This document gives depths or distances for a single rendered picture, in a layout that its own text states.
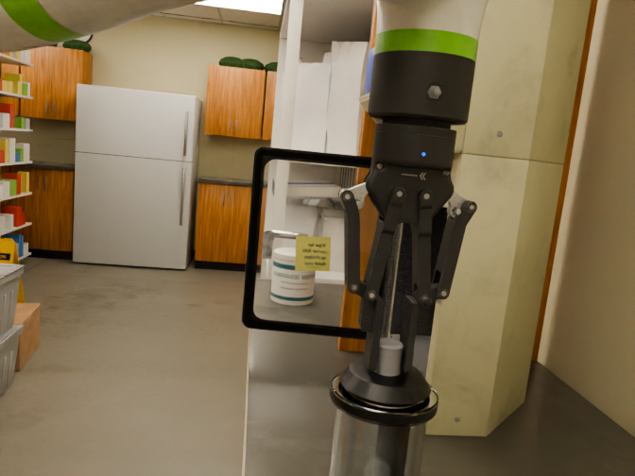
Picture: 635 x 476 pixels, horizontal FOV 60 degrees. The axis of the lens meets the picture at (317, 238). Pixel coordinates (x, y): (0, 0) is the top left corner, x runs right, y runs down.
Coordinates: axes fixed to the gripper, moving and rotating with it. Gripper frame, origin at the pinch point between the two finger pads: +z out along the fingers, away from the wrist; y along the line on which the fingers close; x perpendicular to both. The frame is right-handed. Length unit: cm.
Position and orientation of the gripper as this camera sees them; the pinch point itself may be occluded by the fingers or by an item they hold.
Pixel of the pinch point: (390, 332)
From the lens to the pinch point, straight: 55.5
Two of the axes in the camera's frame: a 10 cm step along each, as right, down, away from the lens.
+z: -0.9, 9.8, 1.6
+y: -9.9, -0.8, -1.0
